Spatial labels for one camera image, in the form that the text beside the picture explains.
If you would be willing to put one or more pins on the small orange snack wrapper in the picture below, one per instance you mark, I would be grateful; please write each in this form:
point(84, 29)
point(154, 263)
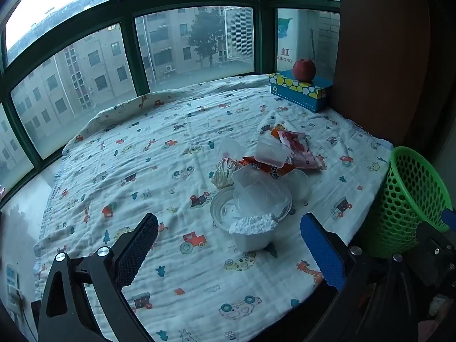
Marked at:
point(277, 132)

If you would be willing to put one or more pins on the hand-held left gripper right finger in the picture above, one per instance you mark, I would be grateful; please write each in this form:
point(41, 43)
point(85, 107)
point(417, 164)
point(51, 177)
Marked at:
point(322, 253)

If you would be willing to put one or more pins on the white plastic cup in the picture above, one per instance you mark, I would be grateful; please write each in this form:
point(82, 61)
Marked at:
point(253, 238)

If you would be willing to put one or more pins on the white paper ball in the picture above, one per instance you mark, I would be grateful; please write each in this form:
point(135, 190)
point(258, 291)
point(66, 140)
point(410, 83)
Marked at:
point(224, 174)

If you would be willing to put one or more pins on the pink snack wrapper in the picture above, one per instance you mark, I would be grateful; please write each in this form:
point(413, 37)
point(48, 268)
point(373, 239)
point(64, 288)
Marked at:
point(302, 149)

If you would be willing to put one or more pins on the blue dotted tissue box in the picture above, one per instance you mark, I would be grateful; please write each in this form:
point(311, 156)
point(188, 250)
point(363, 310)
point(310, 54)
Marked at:
point(302, 92)

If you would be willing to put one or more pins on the brown wooden wardrobe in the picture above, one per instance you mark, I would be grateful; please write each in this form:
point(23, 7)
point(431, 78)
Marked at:
point(392, 60)

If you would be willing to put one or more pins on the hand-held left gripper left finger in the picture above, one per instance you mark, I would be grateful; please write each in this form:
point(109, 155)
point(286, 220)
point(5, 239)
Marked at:
point(137, 249)

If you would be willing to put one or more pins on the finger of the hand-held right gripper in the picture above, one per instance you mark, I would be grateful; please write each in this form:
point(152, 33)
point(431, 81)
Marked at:
point(449, 218)
point(436, 256)

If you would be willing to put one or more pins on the dark green tree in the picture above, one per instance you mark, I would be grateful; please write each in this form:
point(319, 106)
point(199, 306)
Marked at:
point(206, 35)

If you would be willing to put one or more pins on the large clear plastic container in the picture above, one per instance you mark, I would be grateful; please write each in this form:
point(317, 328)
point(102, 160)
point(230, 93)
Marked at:
point(256, 192)

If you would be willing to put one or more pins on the white louvered vent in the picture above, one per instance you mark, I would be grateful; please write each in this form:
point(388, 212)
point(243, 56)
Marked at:
point(238, 32)

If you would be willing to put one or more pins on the large orange snack wrapper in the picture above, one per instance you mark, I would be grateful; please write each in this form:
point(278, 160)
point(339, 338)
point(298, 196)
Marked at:
point(274, 169)

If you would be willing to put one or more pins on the red apple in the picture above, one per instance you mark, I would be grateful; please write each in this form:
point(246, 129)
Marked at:
point(304, 70)

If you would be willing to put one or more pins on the grey apartment building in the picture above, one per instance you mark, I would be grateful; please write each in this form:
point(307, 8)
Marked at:
point(89, 78)

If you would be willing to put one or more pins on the white printed blanket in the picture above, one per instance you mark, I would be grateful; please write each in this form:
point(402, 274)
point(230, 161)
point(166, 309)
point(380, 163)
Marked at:
point(142, 171)

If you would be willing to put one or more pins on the white wall socket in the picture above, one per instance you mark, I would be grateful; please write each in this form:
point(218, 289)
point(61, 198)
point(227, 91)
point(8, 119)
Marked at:
point(12, 278)

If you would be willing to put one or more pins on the clear round plastic cup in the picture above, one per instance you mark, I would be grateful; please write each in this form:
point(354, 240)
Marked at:
point(297, 185)

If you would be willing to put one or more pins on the green window frame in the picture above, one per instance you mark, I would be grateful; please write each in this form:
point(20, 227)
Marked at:
point(129, 60)

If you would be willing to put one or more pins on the green perforated plastic basket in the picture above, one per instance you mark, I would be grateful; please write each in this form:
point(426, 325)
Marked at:
point(402, 192)

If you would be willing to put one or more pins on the white carton blue print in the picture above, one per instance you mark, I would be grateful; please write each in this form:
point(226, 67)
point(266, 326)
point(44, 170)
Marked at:
point(286, 42)

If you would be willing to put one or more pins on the small clear plastic container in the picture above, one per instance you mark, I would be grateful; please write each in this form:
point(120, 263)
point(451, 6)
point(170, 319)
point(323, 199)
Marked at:
point(270, 153)

